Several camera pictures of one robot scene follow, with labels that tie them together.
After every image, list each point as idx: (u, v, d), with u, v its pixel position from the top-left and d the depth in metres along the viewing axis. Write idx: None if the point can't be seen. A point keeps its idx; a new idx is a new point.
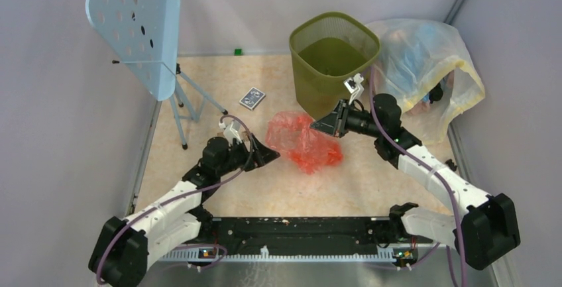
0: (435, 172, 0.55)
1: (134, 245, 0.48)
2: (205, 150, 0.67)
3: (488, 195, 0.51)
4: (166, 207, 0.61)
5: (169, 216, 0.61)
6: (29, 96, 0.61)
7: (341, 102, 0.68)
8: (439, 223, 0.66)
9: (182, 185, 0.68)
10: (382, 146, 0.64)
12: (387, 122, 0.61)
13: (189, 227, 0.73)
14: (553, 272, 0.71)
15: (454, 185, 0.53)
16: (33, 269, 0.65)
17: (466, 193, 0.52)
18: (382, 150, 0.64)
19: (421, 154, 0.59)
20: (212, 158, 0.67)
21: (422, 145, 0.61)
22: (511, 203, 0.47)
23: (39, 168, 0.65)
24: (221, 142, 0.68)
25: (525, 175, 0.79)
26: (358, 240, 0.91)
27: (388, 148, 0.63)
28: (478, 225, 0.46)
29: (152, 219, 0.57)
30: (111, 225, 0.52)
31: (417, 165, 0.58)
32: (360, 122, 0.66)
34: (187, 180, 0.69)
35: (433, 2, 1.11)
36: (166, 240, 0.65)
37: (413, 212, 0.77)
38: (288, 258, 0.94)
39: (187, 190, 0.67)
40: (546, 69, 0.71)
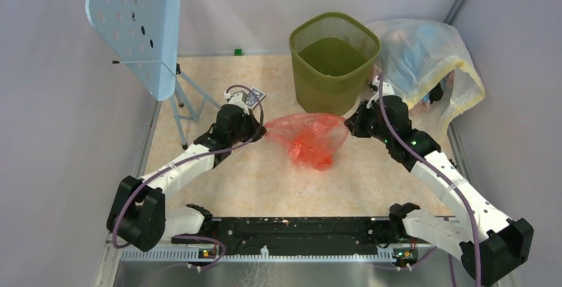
0: (454, 187, 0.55)
1: (151, 201, 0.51)
2: (220, 113, 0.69)
3: (507, 219, 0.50)
4: (180, 167, 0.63)
5: (184, 175, 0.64)
6: (28, 95, 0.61)
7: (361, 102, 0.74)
8: (445, 233, 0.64)
9: (195, 148, 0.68)
10: (395, 148, 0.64)
12: (395, 121, 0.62)
13: (195, 217, 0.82)
14: (553, 272, 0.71)
15: (474, 205, 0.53)
16: (32, 269, 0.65)
17: (486, 215, 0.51)
18: (397, 153, 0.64)
19: (441, 164, 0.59)
20: (226, 120, 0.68)
21: (441, 151, 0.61)
22: (532, 231, 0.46)
23: (38, 168, 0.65)
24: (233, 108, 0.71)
25: (526, 175, 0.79)
26: (358, 240, 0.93)
27: (403, 150, 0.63)
28: (496, 250, 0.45)
29: (166, 178, 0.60)
30: (128, 183, 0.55)
31: (436, 176, 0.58)
32: (372, 122, 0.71)
34: (199, 143, 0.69)
35: (434, 2, 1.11)
36: (177, 219, 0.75)
37: (415, 215, 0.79)
38: (287, 258, 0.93)
39: (200, 152, 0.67)
40: (546, 69, 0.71)
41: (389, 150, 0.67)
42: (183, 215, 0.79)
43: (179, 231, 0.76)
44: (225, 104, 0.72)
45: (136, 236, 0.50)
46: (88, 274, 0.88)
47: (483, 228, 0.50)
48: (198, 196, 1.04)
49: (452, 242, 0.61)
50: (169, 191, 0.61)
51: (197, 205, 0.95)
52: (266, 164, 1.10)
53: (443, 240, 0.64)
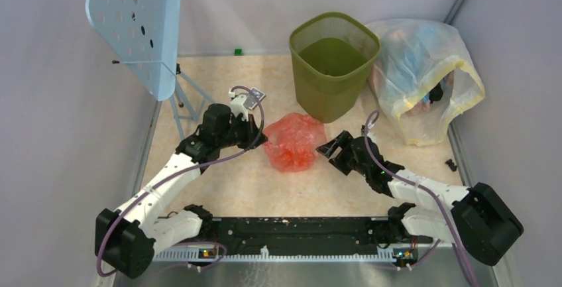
0: (417, 184, 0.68)
1: (130, 237, 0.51)
2: (207, 113, 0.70)
3: (468, 189, 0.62)
4: (158, 190, 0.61)
5: (165, 197, 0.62)
6: (27, 95, 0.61)
7: (346, 134, 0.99)
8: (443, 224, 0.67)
9: (177, 159, 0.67)
10: (374, 181, 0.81)
12: (368, 159, 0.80)
13: (193, 222, 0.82)
14: (553, 273, 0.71)
15: (437, 189, 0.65)
16: (32, 268, 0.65)
17: (449, 192, 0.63)
18: (375, 185, 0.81)
19: (406, 175, 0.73)
20: (214, 121, 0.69)
21: (405, 168, 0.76)
22: (488, 189, 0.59)
23: (39, 168, 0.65)
24: (222, 107, 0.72)
25: (524, 174, 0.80)
26: (358, 240, 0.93)
27: (380, 183, 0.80)
28: (466, 215, 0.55)
29: (145, 206, 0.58)
30: (105, 217, 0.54)
31: (405, 185, 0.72)
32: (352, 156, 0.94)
34: (181, 152, 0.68)
35: (434, 2, 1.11)
36: (171, 230, 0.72)
37: (413, 213, 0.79)
38: (288, 258, 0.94)
39: (181, 164, 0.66)
40: (547, 69, 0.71)
41: (370, 182, 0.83)
42: (177, 223, 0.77)
43: (175, 241, 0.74)
44: (213, 105, 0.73)
45: (122, 267, 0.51)
46: (87, 275, 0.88)
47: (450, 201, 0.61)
48: (198, 196, 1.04)
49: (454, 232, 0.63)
50: (150, 217, 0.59)
51: (195, 205, 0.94)
52: (266, 164, 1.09)
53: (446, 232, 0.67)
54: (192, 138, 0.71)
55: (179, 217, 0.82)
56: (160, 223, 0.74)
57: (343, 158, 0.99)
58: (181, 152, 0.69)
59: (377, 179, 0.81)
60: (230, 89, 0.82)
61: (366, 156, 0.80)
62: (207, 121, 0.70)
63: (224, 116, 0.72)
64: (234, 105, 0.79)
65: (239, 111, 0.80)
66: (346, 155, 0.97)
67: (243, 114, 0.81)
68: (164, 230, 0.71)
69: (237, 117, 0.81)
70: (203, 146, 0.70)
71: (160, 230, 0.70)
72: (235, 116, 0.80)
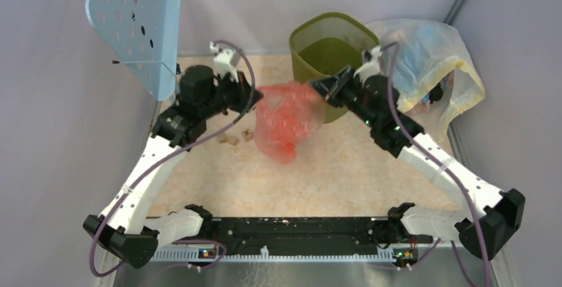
0: (445, 168, 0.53)
1: (119, 244, 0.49)
2: (183, 79, 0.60)
3: (500, 192, 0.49)
4: (138, 189, 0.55)
5: (149, 191, 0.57)
6: (26, 95, 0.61)
7: (346, 69, 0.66)
8: (439, 220, 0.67)
9: (154, 144, 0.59)
10: (380, 134, 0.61)
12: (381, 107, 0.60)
13: (193, 220, 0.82)
14: (553, 273, 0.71)
15: (466, 184, 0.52)
16: (32, 268, 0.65)
17: (479, 191, 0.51)
18: (380, 140, 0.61)
19: (427, 146, 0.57)
20: (192, 89, 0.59)
21: (425, 133, 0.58)
22: (523, 199, 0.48)
23: (39, 168, 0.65)
24: (203, 71, 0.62)
25: (523, 175, 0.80)
26: (358, 240, 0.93)
27: (389, 138, 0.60)
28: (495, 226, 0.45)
29: (127, 209, 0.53)
30: (89, 225, 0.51)
31: (425, 159, 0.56)
32: (354, 97, 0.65)
34: (156, 136, 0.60)
35: (434, 3, 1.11)
36: (173, 225, 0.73)
37: (411, 212, 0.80)
38: (288, 258, 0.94)
39: (158, 152, 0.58)
40: (546, 69, 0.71)
41: (371, 133, 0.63)
42: (179, 220, 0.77)
43: (177, 236, 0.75)
44: (191, 68, 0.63)
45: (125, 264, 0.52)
46: (87, 275, 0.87)
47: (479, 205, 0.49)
48: (198, 196, 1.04)
49: (447, 226, 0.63)
50: (140, 214, 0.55)
51: (197, 205, 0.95)
52: (266, 163, 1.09)
53: (441, 227, 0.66)
54: (170, 114, 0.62)
55: (179, 215, 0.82)
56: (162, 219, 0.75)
57: (339, 98, 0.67)
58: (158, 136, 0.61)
59: (385, 134, 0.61)
60: (213, 42, 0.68)
61: (380, 102, 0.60)
62: (184, 91, 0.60)
63: (207, 81, 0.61)
64: (219, 63, 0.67)
65: (226, 70, 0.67)
66: (344, 94, 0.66)
67: (231, 74, 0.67)
68: (168, 225, 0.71)
69: (224, 77, 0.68)
70: (183, 122, 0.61)
71: (163, 224, 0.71)
72: (221, 77, 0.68)
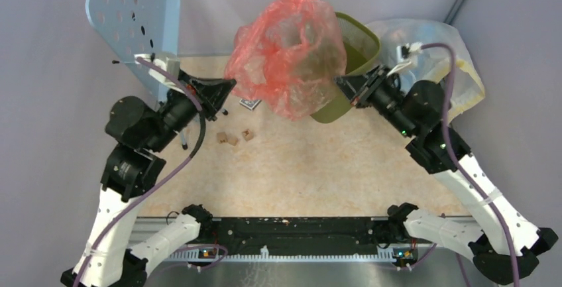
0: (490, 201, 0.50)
1: None
2: (107, 128, 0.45)
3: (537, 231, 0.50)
4: (101, 249, 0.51)
5: (116, 245, 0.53)
6: (26, 95, 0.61)
7: (379, 68, 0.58)
8: (450, 234, 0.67)
9: (107, 199, 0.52)
10: (420, 148, 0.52)
12: (427, 120, 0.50)
13: (190, 229, 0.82)
14: (553, 273, 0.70)
15: (508, 220, 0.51)
16: (33, 268, 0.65)
17: (519, 229, 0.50)
18: (419, 153, 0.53)
19: (474, 172, 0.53)
20: (122, 137, 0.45)
21: (472, 154, 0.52)
22: (557, 238, 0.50)
23: (39, 168, 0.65)
24: (130, 112, 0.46)
25: (523, 175, 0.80)
26: (358, 240, 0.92)
27: (429, 152, 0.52)
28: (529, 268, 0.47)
29: (96, 268, 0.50)
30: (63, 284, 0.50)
31: (469, 187, 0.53)
32: (389, 102, 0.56)
34: (109, 189, 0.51)
35: (434, 2, 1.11)
36: (166, 243, 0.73)
37: (417, 217, 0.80)
38: (287, 258, 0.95)
39: (114, 207, 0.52)
40: (546, 69, 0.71)
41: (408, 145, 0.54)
42: (173, 233, 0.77)
43: (173, 250, 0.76)
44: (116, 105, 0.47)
45: None
46: None
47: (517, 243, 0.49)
48: (198, 196, 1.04)
49: (459, 242, 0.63)
50: (114, 265, 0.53)
51: (195, 205, 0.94)
52: (266, 163, 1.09)
53: (450, 241, 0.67)
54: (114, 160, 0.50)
55: (175, 223, 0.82)
56: (154, 235, 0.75)
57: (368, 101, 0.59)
58: (110, 186, 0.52)
59: (427, 148, 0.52)
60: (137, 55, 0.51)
61: (427, 115, 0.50)
62: (119, 140, 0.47)
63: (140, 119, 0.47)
64: None
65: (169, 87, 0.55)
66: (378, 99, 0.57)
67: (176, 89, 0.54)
68: (159, 243, 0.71)
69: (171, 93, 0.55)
70: (133, 166, 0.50)
71: (153, 243, 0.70)
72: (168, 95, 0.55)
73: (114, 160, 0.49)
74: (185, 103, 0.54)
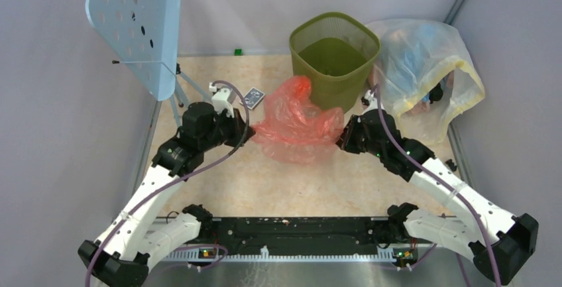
0: (456, 192, 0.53)
1: (115, 267, 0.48)
2: (185, 114, 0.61)
3: (513, 217, 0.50)
4: (136, 215, 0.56)
5: (146, 219, 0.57)
6: (27, 95, 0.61)
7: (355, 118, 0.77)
8: (449, 233, 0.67)
9: (154, 173, 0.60)
10: (389, 160, 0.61)
12: (380, 133, 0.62)
13: (191, 227, 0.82)
14: (553, 273, 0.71)
15: (478, 209, 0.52)
16: (34, 269, 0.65)
17: (492, 216, 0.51)
18: (392, 165, 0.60)
19: (438, 170, 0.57)
20: (194, 123, 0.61)
21: (435, 157, 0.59)
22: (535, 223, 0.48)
23: (39, 168, 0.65)
24: (205, 107, 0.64)
25: (523, 175, 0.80)
26: (358, 240, 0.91)
27: (397, 162, 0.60)
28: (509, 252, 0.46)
29: (124, 234, 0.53)
30: (85, 249, 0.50)
31: (436, 184, 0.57)
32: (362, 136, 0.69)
34: (156, 165, 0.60)
35: (434, 3, 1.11)
36: (168, 241, 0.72)
37: (417, 217, 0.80)
38: (287, 258, 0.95)
39: (158, 180, 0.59)
40: (546, 69, 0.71)
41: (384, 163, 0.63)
42: (173, 231, 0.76)
43: (173, 248, 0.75)
44: (195, 104, 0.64)
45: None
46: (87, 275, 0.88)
47: (492, 230, 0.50)
48: (198, 196, 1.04)
49: (459, 242, 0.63)
50: (136, 239, 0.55)
51: (195, 205, 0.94)
52: (267, 163, 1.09)
53: (450, 241, 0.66)
54: (169, 146, 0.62)
55: (176, 222, 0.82)
56: (156, 233, 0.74)
57: (352, 141, 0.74)
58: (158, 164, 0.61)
59: (395, 158, 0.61)
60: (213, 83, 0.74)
61: (379, 130, 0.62)
62: (190, 127, 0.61)
63: (207, 116, 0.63)
64: (216, 100, 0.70)
65: (222, 107, 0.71)
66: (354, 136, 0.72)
67: (228, 110, 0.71)
68: (160, 241, 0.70)
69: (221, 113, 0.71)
70: (182, 154, 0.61)
71: (155, 240, 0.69)
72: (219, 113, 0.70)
73: (169, 146, 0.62)
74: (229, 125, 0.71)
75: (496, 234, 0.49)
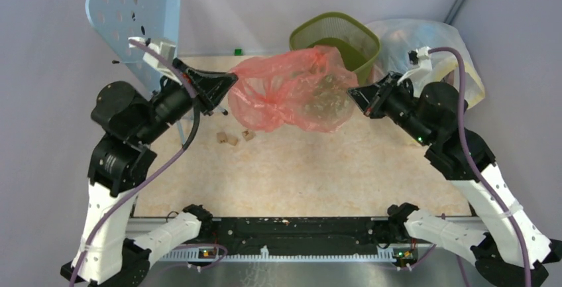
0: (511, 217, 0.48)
1: None
2: (94, 114, 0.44)
3: (549, 244, 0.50)
4: (95, 244, 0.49)
5: (111, 238, 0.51)
6: (26, 95, 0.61)
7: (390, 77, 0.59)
8: (452, 236, 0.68)
9: (97, 193, 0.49)
10: (441, 154, 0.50)
12: (442, 120, 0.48)
13: (191, 226, 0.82)
14: (553, 273, 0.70)
15: (525, 234, 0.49)
16: (33, 269, 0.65)
17: (533, 242, 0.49)
18: (442, 160, 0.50)
19: (496, 184, 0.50)
20: (110, 124, 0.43)
21: (496, 165, 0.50)
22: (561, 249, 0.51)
23: (38, 167, 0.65)
24: (118, 97, 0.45)
25: (523, 174, 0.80)
26: (358, 240, 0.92)
27: (450, 158, 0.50)
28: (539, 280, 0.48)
29: (92, 262, 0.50)
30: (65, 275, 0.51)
31: (490, 199, 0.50)
32: (403, 109, 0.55)
34: (97, 183, 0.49)
35: (435, 2, 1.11)
36: (168, 238, 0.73)
37: (417, 219, 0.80)
38: (288, 258, 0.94)
39: (105, 202, 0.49)
40: (546, 69, 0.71)
41: (427, 153, 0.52)
42: (174, 229, 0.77)
43: (173, 246, 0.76)
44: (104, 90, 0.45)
45: None
46: None
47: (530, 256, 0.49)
48: (198, 196, 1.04)
49: (461, 245, 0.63)
50: (113, 254, 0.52)
51: (195, 205, 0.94)
52: (266, 163, 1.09)
53: (452, 243, 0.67)
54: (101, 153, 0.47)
55: (177, 220, 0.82)
56: (158, 230, 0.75)
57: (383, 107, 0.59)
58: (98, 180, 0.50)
59: (450, 152, 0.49)
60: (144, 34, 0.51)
61: (441, 117, 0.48)
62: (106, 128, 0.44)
63: (126, 109, 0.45)
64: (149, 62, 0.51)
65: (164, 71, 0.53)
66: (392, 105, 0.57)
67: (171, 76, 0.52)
68: (162, 238, 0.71)
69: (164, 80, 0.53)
70: (120, 159, 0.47)
71: (156, 236, 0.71)
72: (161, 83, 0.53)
73: (100, 151, 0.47)
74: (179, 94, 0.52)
75: (533, 262, 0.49)
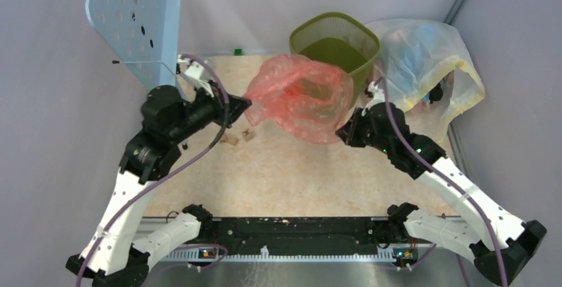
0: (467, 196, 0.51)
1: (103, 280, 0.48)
2: (144, 107, 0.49)
3: (522, 223, 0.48)
4: (112, 230, 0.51)
5: (126, 229, 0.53)
6: (26, 95, 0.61)
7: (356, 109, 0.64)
8: (450, 235, 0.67)
9: (122, 181, 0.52)
10: (397, 157, 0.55)
12: (389, 128, 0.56)
13: (190, 226, 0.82)
14: (553, 273, 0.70)
15: (488, 213, 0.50)
16: (33, 270, 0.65)
17: (502, 222, 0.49)
18: (399, 163, 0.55)
19: (449, 172, 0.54)
20: (154, 118, 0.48)
21: (447, 156, 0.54)
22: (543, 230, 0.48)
23: (39, 167, 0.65)
24: (165, 96, 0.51)
25: (523, 174, 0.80)
26: (358, 240, 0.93)
27: (406, 160, 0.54)
28: (515, 257, 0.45)
29: (105, 250, 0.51)
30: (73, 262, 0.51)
31: (447, 185, 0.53)
32: (367, 132, 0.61)
34: (126, 172, 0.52)
35: (435, 2, 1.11)
36: (167, 240, 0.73)
37: (416, 218, 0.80)
38: (288, 258, 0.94)
39: (128, 188, 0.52)
40: (546, 68, 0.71)
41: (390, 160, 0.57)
42: (173, 230, 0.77)
43: (173, 248, 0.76)
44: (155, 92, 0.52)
45: None
46: None
47: (502, 236, 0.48)
48: (198, 197, 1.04)
49: (461, 244, 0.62)
50: (123, 247, 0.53)
51: (196, 205, 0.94)
52: (266, 163, 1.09)
53: (450, 242, 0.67)
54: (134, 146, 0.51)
55: (176, 221, 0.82)
56: (156, 232, 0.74)
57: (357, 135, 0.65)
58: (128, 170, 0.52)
59: (404, 155, 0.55)
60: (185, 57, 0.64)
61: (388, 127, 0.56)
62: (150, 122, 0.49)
63: (169, 107, 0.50)
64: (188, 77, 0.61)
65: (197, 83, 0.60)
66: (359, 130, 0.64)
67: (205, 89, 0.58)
68: (160, 240, 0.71)
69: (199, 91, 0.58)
70: (152, 152, 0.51)
71: (154, 240, 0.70)
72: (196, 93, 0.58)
73: (134, 145, 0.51)
74: (207, 107, 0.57)
75: (506, 241, 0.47)
